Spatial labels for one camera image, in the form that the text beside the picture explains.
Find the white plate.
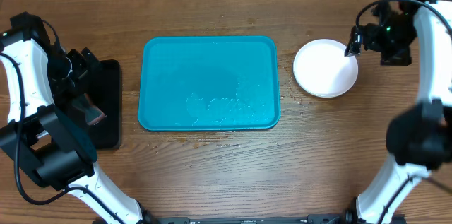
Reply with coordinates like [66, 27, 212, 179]
[292, 39, 359, 98]

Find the pink and black sponge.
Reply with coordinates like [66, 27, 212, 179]
[80, 99, 106, 126]

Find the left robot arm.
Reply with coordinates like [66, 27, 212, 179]
[1, 12, 153, 223]

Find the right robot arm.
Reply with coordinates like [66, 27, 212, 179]
[339, 0, 451, 223]

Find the black water tray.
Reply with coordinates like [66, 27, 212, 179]
[52, 59, 123, 150]

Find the teal plastic tray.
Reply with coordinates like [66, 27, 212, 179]
[138, 35, 280, 131]

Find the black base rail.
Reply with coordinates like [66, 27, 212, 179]
[93, 213, 407, 224]

